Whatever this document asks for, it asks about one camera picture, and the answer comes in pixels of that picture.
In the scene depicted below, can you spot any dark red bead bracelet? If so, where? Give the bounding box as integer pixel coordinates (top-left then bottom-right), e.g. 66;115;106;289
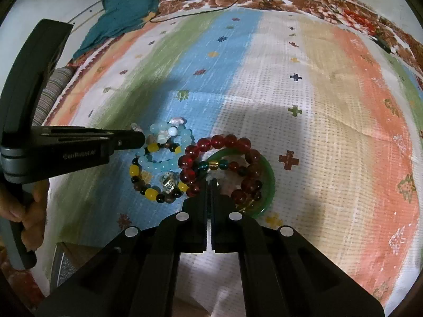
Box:
177;134;264;206

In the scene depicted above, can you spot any light blue bead bracelet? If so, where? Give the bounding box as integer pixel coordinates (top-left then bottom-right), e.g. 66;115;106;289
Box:
135;120;194;175

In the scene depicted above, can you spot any multicolour small bead bracelet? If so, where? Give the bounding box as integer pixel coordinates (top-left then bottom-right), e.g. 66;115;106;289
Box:
196;158;232;174

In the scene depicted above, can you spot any person's left hand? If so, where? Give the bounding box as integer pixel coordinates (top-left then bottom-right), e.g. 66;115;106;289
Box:
1;180;49;250

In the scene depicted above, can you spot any green jade bangle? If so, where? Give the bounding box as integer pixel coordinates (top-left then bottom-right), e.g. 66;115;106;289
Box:
206;148;275;218

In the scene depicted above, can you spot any grey striped pillow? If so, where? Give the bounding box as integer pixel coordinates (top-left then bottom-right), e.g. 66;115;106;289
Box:
32;67;75;126

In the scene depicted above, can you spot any teal cloth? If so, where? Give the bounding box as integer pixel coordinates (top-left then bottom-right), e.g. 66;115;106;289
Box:
72;0;159;59

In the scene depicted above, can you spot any striped colourful bed cloth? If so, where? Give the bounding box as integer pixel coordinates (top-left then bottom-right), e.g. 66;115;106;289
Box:
46;8;422;313

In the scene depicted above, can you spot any black charger plug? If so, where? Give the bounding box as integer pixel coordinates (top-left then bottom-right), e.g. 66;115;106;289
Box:
371;35;392;54

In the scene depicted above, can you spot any brown floral bedsheet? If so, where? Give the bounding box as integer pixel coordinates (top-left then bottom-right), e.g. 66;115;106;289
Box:
69;0;422;80

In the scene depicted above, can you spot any yellow and black bead bracelet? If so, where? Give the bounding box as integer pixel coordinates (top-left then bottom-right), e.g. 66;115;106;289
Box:
129;141;189;204

